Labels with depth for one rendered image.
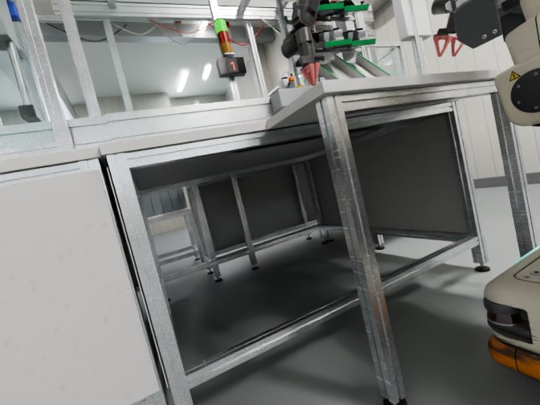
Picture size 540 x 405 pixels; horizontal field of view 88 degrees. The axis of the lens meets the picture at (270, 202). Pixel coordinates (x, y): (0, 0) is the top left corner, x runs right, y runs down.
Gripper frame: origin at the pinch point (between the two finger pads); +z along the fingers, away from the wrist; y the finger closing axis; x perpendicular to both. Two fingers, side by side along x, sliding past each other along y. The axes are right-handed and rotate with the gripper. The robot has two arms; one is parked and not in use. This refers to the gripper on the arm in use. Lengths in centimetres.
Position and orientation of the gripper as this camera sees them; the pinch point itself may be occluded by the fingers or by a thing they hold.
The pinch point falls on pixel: (313, 84)
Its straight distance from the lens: 114.6
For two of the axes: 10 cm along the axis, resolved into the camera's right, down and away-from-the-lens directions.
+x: 3.9, -0.2, -9.2
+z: 2.2, 9.7, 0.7
